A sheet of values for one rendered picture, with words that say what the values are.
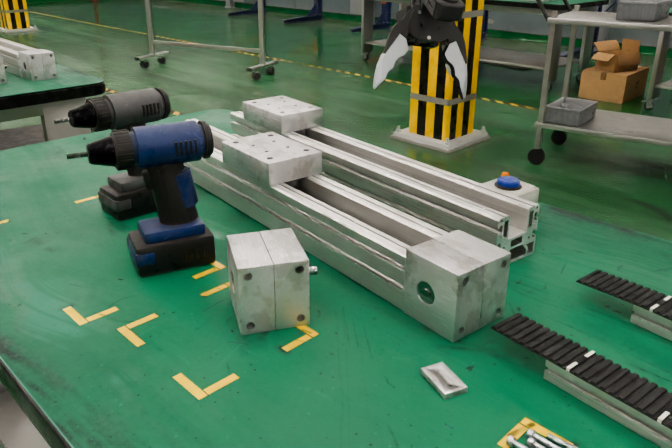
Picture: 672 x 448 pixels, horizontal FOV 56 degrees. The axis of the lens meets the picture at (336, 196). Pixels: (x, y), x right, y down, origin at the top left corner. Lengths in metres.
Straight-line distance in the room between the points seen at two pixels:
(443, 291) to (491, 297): 0.08
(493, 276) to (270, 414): 0.32
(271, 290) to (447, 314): 0.22
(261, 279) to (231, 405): 0.16
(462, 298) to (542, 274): 0.24
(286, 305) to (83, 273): 0.35
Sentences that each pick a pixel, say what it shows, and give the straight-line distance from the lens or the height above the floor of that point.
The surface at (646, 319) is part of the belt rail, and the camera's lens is 0.92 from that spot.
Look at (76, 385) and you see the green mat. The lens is 0.79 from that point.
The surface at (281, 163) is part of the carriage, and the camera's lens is 1.05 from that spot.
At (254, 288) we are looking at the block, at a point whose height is 0.84.
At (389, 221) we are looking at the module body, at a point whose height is 0.86.
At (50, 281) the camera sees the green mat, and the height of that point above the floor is 0.78.
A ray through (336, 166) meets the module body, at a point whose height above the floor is 0.84.
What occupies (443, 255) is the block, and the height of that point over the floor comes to 0.87.
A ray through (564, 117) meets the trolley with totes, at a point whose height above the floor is 0.31.
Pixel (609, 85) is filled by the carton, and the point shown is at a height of 0.14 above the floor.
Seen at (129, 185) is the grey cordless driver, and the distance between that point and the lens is 1.18.
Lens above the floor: 1.24
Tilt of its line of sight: 22 degrees down
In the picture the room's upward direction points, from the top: straight up
